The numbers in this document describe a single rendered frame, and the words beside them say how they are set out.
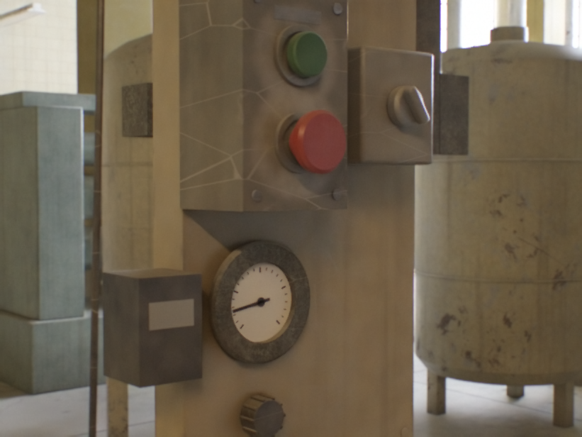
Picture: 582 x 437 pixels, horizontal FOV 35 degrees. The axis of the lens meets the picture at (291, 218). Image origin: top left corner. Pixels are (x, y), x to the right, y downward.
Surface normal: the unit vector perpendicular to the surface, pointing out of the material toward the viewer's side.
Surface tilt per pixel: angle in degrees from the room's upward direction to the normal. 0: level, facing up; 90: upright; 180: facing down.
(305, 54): 90
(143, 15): 90
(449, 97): 90
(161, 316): 90
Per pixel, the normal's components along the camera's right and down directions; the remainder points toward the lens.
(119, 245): -0.77, 0.03
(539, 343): 0.13, 0.04
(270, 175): 0.62, 0.04
